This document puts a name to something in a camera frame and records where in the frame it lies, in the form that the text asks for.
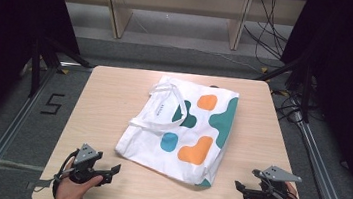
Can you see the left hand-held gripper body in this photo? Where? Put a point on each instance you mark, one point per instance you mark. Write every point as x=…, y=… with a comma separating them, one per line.
x=85, y=161

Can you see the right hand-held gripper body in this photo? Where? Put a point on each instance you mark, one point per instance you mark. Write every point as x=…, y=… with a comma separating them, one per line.
x=271, y=187

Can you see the white tote bag colourful blobs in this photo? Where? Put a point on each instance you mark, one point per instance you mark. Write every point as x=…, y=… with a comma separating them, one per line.
x=195, y=122

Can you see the person's left hand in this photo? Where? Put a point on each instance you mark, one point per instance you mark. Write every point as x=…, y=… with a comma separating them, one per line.
x=72, y=190

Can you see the grey tape strip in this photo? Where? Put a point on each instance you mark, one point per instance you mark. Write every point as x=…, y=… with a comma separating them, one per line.
x=39, y=184

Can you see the small dark round object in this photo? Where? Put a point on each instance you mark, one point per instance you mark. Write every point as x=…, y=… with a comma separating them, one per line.
x=214, y=86

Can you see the black metal stand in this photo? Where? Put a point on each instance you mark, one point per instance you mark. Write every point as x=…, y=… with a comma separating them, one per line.
x=305, y=84
x=39, y=63

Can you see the dark curtain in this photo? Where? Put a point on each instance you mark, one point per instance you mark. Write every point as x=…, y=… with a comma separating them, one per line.
x=351, y=82
x=7, y=36

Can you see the aluminium floor rail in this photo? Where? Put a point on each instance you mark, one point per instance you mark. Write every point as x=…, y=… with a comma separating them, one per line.
x=323, y=176
x=9, y=134

